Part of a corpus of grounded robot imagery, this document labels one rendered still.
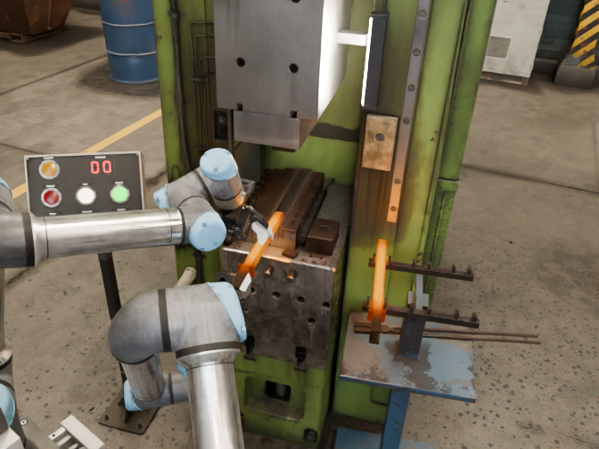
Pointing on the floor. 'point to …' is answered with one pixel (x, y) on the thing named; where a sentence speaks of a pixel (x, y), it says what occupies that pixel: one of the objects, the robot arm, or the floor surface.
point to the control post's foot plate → (114, 415)
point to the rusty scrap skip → (32, 19)
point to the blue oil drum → (130, 40)
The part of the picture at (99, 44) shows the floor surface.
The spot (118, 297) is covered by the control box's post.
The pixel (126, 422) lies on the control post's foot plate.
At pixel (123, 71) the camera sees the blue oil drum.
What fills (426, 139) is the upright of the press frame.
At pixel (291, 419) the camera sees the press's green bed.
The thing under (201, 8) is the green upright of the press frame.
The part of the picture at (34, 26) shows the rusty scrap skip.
